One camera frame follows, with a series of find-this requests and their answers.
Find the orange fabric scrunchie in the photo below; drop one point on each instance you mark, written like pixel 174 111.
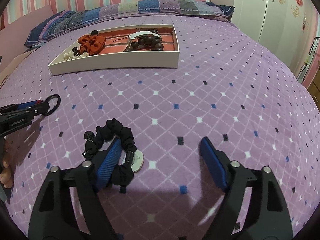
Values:
pixel 97 44

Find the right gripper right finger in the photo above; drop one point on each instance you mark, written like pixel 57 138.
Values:
pixel 267 216

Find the patchwork blue purple pillow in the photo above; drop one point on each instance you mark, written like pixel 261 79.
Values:
pixel 68 20

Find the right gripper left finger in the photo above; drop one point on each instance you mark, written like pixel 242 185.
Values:
pixel 53 215

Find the white decorated wardrobe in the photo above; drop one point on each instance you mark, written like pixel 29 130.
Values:
pixel 285 27

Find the white jewelry tray red lining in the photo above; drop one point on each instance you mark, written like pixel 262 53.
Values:
pixel 145 52

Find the black hair tie red beads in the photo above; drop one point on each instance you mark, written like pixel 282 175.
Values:
pixel 48 106

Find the purple diamond pattern bedspread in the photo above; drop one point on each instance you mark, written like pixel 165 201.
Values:
pixel 226 87

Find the person's left hand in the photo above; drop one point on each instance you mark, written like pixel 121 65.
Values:
pixel 6 175

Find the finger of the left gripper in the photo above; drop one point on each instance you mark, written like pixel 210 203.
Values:
pixel 15 107
pixel 26 111

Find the cream flower scrunchie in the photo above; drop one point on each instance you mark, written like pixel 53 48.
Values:
pixel 70 56

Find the wooden bedside drawer cabinet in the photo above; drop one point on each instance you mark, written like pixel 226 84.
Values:
pixel 314 88

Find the pink headboard cushion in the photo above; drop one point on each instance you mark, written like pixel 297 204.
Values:
pixel 14 36

